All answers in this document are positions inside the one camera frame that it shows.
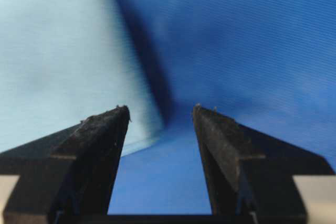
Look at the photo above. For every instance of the light blue towel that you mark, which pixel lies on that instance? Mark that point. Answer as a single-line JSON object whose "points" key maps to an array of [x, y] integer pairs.
{"points": [[65, 60]]}

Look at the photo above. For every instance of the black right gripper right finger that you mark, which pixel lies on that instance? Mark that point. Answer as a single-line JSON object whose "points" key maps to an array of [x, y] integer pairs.
{"points": [[251, 175]]}

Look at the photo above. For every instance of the dark blue table cloth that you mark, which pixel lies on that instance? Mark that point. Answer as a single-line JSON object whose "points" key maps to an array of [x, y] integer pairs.
{"points": [[269, 64]]}

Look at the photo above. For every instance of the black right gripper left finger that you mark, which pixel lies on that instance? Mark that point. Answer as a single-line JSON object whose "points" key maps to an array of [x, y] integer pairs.
{"points": [[70, 172]]}

